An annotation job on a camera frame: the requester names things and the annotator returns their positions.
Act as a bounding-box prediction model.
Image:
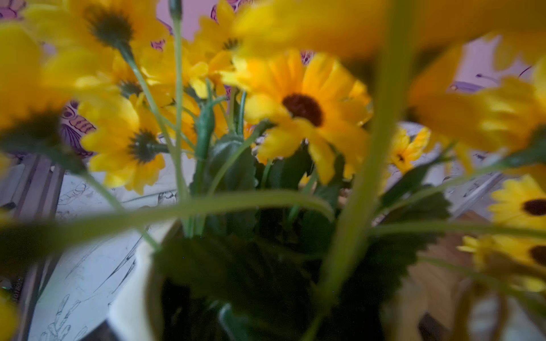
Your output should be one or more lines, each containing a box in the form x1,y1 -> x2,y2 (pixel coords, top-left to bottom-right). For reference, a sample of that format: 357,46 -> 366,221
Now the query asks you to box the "sunflower pot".
457,175 -> 545,271
1,1 -> 545,340

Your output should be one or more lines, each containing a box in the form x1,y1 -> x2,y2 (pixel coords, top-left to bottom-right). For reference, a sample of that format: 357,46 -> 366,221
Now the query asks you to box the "white wire wooden shelf unit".
374,221 -> 545,340

